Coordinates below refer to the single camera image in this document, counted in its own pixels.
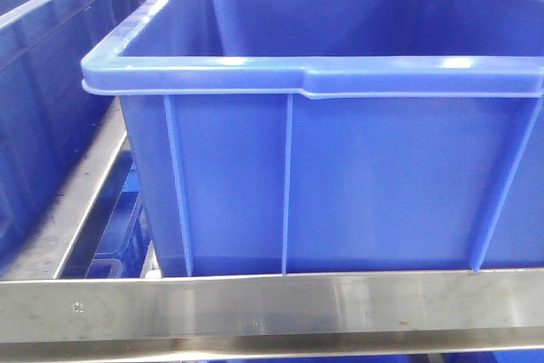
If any blue crate centre left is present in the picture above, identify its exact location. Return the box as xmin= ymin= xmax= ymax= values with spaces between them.
xmin=1 ymin=0 xmax=115 ymax=265

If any stainless steel shelf rail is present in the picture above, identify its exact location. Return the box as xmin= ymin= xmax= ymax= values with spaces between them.
xmin=1 ymin=103 xmax=543 ymax=362

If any blue crate centre right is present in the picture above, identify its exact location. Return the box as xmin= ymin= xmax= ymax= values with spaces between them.
xmin=82 ymin=0 xmax=543 ymax=276

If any blue crate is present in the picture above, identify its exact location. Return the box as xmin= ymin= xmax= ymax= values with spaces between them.
xmin=82 ymin=0 xmax=543 ymax=276
xmin=1 ymin=0 xmax=115 ymax=265

